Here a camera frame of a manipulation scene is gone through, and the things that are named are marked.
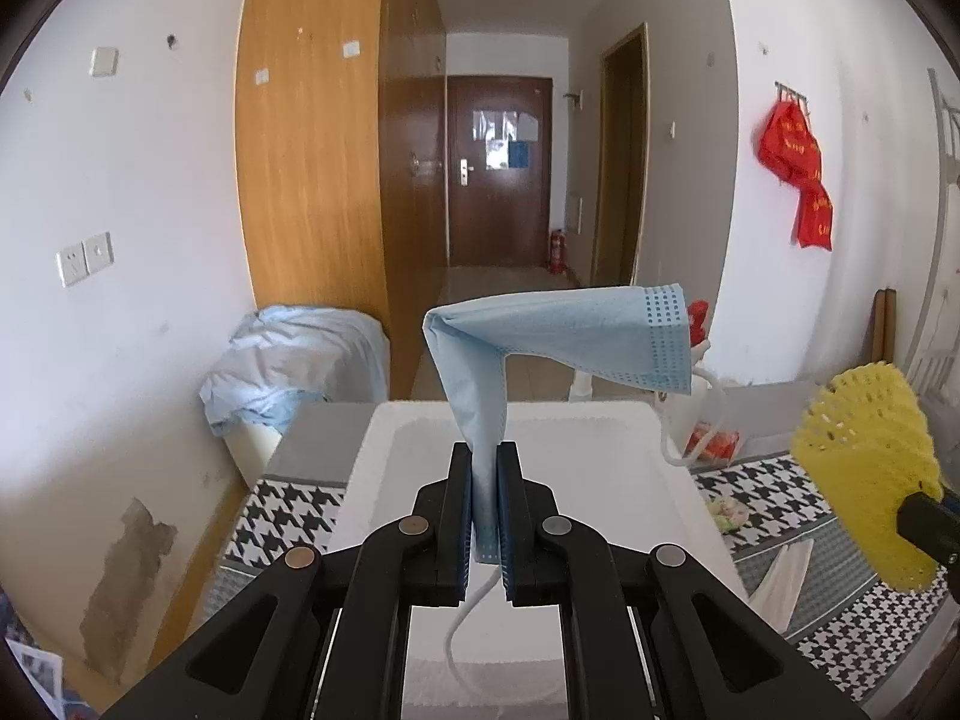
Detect wooden boards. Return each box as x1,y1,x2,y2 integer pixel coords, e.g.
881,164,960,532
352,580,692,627
870,287,898,366

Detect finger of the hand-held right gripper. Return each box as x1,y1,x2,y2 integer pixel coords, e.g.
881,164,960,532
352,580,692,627
896,490,960,605

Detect small floral item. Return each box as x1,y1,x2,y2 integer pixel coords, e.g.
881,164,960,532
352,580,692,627
705,495,751,533

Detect white lotion bottle red pump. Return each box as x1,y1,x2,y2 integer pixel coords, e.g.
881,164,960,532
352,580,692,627
664,301,717,460

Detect houndstooth table cloth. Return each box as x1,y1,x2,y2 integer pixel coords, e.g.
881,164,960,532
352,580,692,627
202,379,960,720

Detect dark brown entrance door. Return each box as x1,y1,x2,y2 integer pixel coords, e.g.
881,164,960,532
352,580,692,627
448,75,554,269

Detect white metal frame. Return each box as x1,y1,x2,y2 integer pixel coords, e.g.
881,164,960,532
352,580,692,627
904,67,960,407

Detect white wall socket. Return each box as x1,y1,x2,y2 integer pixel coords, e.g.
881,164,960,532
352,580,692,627
56,240,88,287

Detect wooden wardrobe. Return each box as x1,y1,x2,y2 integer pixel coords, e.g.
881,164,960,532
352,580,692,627
235,0,449,400

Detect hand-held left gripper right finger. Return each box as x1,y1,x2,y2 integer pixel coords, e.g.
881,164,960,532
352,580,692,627
495,444,871,720

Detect printed magazine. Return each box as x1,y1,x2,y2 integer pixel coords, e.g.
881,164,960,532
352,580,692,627
7,637,65,720

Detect white foam box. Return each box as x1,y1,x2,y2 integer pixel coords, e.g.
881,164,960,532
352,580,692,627
322,401,751,720

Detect yellow foam fruit net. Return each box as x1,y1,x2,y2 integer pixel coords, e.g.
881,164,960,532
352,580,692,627
789,364,947,592

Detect red hanging bags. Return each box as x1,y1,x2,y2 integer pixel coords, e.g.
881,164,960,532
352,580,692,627
756,100,835,252

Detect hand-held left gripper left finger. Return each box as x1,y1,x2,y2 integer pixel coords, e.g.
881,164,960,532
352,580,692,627
97,444,481,720

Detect white plastic bag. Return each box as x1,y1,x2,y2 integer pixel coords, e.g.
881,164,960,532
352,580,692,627
746,538,815,627

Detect brown side doorway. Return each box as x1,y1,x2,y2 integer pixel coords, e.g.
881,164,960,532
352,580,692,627
590,22,650,290

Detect blue face mask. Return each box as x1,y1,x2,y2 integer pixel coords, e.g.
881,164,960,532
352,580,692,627
422,283,727,691

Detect papers on door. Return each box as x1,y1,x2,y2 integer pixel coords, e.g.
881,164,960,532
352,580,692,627
472,109,539,170

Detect light blue cloth bundle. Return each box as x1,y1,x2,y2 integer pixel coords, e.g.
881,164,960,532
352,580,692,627
199,305,391,440

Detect red snack packet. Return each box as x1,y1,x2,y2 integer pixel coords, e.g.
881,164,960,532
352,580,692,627
686,422,740,463

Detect white wall switch beside socket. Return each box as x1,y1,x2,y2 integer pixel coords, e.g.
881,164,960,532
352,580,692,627
82,231,114,276

